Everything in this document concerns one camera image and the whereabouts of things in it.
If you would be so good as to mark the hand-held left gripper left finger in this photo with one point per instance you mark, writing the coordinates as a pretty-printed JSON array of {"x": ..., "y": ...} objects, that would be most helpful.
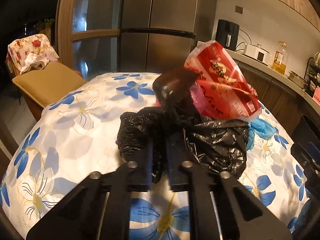
[{"x": 140, "y": 177}]

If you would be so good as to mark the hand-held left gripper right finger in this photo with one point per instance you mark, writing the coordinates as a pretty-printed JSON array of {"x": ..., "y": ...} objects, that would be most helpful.
[{"x": 178, "y": 177}]

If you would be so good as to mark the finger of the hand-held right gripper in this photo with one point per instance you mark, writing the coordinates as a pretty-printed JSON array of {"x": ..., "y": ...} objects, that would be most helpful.
[{"x": 310, "y": 155}]

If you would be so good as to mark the black trash bin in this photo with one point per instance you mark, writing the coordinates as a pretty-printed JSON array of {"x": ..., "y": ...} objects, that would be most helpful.
[{"x": 303, "y": 130}]

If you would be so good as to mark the black plastic bag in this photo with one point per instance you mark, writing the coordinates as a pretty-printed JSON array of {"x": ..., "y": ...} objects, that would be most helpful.
[{"x": 215, "y": 142}]

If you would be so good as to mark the blue plastic bag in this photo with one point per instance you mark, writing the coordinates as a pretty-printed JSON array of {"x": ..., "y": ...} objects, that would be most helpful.
[{"x": 262, "y": 127}]

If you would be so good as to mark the pink utensil holder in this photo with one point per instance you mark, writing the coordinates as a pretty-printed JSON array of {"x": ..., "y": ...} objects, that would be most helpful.
[{"x": 317, "y": 96}]

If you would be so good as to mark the wooden lower cabinets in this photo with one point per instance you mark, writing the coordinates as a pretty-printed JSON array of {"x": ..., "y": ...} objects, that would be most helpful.
[{"x": 275, "y": 97}]

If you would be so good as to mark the blue floral blanket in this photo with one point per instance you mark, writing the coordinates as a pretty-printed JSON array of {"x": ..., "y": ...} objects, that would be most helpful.
[{"x": 87, "y": 130}]

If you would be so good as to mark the black dish rack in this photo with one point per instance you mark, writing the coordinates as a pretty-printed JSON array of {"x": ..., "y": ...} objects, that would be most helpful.
[{"x": 312, "y": 80}]

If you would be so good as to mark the steel basin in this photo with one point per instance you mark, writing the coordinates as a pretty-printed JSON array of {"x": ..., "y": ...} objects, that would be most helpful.
[{"x": 297, "y": 80}]

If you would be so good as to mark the pink plastic bag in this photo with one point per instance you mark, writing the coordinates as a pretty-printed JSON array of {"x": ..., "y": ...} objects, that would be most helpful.
[{"x": 197, "y": 97}]

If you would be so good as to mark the stone kitchen counter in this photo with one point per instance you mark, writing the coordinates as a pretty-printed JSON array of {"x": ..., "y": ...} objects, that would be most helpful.
[{"x": 275, "y": 76}]

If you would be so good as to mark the dark brown object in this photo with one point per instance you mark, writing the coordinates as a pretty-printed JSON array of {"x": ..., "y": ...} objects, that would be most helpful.
[{"x": 175, "y": 85}]

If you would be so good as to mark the white plate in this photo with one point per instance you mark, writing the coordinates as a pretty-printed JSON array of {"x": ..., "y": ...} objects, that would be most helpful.
[{"x": 317, "y": 58}]

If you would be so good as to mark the cooking oil bottle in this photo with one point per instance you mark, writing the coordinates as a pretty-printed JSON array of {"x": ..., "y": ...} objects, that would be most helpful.
[{"x": 278, "y": 60}]

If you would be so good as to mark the large red printed plastic bag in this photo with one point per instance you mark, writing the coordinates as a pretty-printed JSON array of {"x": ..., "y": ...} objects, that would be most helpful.
[{"x": 225, "y": 80}]

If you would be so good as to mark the white electric cooker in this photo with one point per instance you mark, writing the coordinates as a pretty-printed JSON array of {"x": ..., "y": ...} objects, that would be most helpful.
[{"x": 257, "y": 53}]

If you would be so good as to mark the chair with tan cushion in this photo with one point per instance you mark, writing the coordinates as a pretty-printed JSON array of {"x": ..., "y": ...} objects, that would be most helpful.
[{"x": 47, "y": 80}]

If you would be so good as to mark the black air fryer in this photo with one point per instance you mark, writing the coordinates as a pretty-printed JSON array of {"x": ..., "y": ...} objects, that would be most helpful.
[{"x": 226, "y": 35}]

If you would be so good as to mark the steel refrigerator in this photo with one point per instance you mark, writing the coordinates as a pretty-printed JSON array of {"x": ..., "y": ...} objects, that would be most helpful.
[{"x": 162, "y": 17}]

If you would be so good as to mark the wooden framed glass door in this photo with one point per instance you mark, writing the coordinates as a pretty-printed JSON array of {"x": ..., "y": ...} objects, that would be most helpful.
[{"x": 97, "y": 17}]

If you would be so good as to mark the floral cloth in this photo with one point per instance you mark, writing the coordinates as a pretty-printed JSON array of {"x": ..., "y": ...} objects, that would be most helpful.
[{"x": 35, "y": 43}]

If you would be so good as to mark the potted plant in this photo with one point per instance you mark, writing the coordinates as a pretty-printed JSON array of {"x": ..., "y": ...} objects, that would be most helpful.
[{"x": 45, "y": 23}]

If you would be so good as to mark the dark wall socket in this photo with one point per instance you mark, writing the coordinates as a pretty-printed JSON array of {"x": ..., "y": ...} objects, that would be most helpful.
[{"x": 239, "y": 9}]

